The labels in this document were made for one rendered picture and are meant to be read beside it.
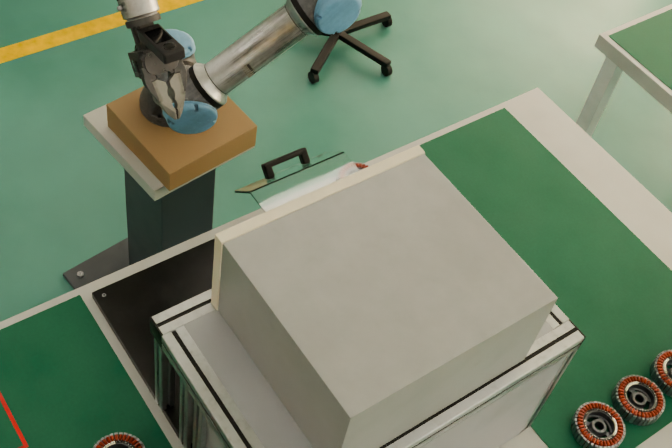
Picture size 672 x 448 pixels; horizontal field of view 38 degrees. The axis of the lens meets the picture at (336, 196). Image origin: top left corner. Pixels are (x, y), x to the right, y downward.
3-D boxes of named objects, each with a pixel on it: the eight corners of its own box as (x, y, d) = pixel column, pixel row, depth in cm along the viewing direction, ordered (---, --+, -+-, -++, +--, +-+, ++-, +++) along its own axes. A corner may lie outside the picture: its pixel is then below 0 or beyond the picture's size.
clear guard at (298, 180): (234, 191, 207) (235, 173, 202) (325, 153, 218) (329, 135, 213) (318, 302, 192) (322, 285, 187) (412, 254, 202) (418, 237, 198)
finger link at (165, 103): (168, 118, 200) (155, 75, 197) (179, 119, 195) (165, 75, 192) (155, 123, 198) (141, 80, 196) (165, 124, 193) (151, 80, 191)
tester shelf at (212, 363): (149, 330, 175) (149, 316, 171) (437, 194, 206) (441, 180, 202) (280, 535, 154) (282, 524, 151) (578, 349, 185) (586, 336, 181)
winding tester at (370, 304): (210, 302, 175) (214, 233, 160) (398, 213, 195) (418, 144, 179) (331, 477, 157) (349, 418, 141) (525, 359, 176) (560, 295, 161)
